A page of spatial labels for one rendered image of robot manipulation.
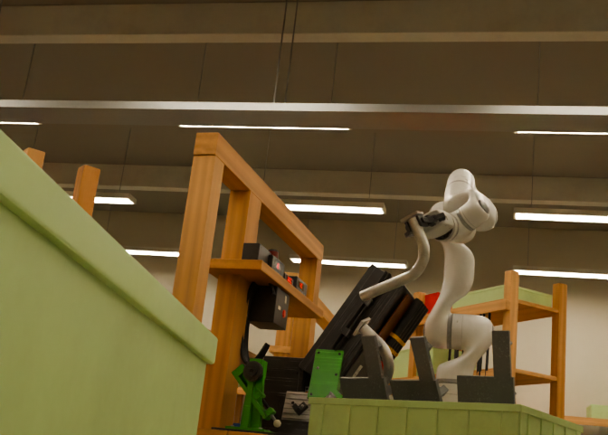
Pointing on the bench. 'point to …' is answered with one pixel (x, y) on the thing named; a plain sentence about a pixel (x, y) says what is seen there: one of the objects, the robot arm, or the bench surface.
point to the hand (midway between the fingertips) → (416, 223)
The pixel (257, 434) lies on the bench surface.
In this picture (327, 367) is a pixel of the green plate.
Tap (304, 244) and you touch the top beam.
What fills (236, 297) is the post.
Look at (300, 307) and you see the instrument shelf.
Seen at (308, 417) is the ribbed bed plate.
